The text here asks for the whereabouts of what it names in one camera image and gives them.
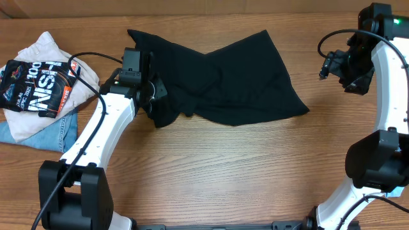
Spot light blue t-shirt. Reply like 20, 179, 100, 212
385, 187, 404, 198

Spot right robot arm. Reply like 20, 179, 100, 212
302, 3, 408, 229

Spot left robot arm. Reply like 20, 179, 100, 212
32, 48, 165, 229

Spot black printed folded t-shirt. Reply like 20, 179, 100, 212
1, 59, 81, 118

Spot blue folded jeans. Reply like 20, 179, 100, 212
1, 109, 78, 153

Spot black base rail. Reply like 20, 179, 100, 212
132, 220, 360, 230

